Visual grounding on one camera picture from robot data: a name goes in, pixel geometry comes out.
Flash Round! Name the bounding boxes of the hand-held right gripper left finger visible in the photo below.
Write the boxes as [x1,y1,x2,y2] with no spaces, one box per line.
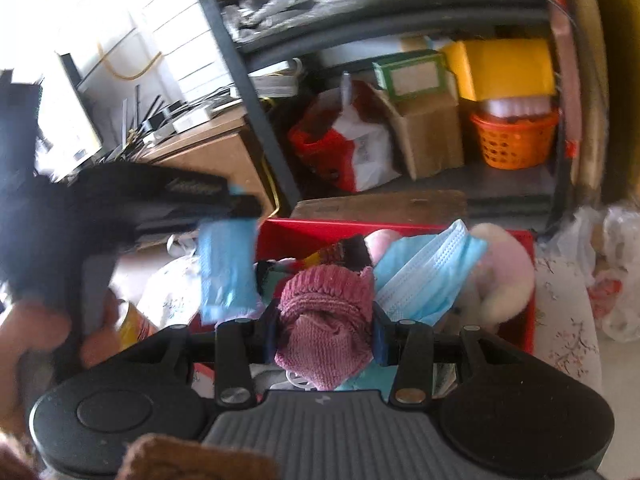
[107,302,282,407]

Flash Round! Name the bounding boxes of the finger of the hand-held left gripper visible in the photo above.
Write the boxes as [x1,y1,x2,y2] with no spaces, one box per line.
[225,182,264,221]
[132,217,203,253]

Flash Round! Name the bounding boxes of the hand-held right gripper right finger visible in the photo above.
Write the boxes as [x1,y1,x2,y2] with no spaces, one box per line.
[371,304,543,407]

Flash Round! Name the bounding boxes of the red cardboard box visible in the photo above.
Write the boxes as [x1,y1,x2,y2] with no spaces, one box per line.
[192,217,538,391]

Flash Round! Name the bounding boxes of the pink knit sock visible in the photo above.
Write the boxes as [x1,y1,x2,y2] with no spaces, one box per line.
[274,266,376,391]

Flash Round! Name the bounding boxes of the blue packaged face mask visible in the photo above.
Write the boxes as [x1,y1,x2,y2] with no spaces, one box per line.
[199,217,260,323]

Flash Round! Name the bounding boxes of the white teddy bear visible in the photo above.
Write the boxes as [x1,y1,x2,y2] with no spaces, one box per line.
[452,224,536,333]

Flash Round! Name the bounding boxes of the person's left hand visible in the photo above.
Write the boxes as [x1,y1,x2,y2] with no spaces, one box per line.
[0,287,121,436]

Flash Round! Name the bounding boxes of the black knit glove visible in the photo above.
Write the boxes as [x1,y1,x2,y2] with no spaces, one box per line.
[342,235,373,273]

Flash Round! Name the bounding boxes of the colourful striped sock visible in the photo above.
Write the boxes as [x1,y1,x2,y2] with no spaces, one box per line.
[255,242,351,291]

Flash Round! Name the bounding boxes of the black metal shelf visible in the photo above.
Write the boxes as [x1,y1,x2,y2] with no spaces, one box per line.
[182,0,571,231]

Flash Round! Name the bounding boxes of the yellow tin can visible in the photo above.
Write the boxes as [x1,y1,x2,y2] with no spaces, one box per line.
[119,302,158,353]

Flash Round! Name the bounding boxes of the computer monitor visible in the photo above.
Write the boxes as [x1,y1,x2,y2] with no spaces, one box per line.
[52,50,106,161]

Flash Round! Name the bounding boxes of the black antenna router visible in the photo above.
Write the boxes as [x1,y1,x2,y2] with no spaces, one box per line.
[120,85,176,141]

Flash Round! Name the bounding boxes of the stack of papers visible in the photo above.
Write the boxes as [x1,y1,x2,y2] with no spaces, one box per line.
[249,59,307,98]

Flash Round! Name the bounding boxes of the brown wooden board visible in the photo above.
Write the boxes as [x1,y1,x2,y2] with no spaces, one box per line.
[292,191,468,222]

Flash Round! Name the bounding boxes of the red and white plastic bag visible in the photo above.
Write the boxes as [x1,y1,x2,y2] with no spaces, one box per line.
[287,72,401,193]

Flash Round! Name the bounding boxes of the brown fuzzy cloth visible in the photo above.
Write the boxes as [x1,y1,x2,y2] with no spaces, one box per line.
[117,435,278,480]

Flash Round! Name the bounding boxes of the white floral bedsheet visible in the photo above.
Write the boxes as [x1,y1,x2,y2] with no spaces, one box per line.
[135,247,603,396]

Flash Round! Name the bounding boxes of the brown cardboard box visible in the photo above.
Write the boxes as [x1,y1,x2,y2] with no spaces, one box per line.
[367,80,466,181]

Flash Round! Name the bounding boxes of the green box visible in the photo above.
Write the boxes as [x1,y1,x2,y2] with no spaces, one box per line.
[372,52,453,101]

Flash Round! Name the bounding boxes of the grey plastic wrap pile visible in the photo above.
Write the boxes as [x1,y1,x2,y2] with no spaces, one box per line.
[220,0,546,43]

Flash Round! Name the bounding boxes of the orange plastic basket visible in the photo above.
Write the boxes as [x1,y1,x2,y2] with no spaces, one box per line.
[469,107,560,170]

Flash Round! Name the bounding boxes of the plastic bag with red print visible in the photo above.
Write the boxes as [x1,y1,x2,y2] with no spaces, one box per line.
[537,202,640,343]

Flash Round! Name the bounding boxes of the translucent plastic container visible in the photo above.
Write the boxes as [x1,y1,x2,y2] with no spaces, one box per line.
[475,94,558,123]

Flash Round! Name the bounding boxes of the yellow box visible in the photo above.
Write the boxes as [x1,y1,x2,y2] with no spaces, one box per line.
[442,37,556,102]

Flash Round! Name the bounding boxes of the leaning wooden boards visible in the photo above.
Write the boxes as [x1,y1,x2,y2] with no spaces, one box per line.
[547,0,606,196]

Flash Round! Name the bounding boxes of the wooden cabinet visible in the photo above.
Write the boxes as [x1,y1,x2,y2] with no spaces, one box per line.
[597,0,640,211]

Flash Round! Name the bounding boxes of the yellow cable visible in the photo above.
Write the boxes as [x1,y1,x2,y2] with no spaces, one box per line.
[97,25,165,82]

